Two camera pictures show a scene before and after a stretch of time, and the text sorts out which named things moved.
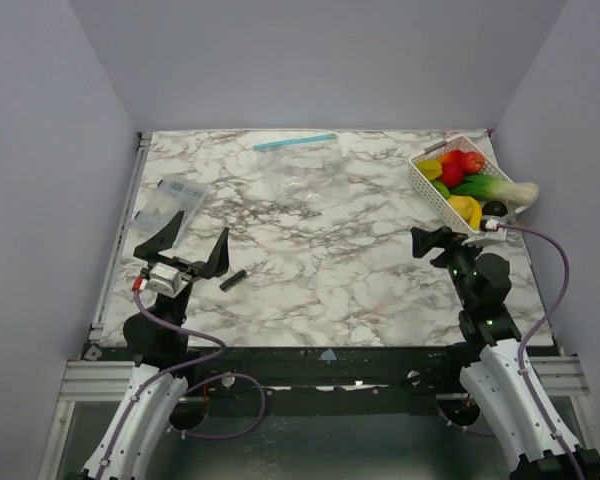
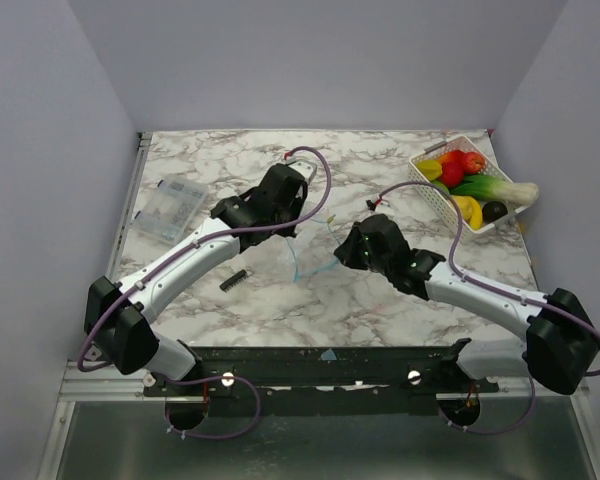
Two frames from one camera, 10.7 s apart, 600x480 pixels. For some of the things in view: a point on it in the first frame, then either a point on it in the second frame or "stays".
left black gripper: (191, 271) → (299, 202)
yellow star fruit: (431, 168) stays
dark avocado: (494, 208) stays
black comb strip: (234, 280) stays
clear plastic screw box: (170, 199) stays
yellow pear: (470, 209) stays
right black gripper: (450, 245) → (349, 250)
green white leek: (488, 188) stays
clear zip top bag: (306, 172) → (314, 248)
